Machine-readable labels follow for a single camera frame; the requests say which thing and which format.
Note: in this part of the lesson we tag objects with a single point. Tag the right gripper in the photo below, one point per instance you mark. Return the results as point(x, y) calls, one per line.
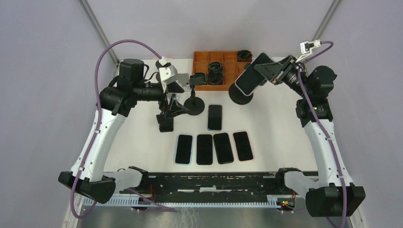
point(269, 70)

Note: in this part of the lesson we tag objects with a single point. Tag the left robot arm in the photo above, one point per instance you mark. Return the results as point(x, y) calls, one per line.
point(87, 176)

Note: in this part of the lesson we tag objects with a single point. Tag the small black folding stand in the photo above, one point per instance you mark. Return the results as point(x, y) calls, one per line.
point(165, 124)

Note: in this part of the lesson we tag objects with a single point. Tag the black round phone stand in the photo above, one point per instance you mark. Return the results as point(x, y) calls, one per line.
point(195, 105)

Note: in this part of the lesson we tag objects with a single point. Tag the black round object in tray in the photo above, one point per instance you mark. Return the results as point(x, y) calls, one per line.
point(244, 56)

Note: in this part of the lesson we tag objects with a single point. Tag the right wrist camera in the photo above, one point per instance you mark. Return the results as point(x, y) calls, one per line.
point(306, 48)

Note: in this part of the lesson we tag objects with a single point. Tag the orange compartment tray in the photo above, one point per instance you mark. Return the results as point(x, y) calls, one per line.
point(233, 66)

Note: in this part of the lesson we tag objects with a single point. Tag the blue case phone on table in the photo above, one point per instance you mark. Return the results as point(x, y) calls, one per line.
point(184, 149)

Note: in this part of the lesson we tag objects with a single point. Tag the white slotted cable duct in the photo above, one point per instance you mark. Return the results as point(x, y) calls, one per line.
point(134, 201)

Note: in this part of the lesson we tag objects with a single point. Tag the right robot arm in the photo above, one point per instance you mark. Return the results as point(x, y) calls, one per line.
point(334, 194)

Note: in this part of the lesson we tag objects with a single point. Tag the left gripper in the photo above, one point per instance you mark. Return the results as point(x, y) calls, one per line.
point(172, 109)

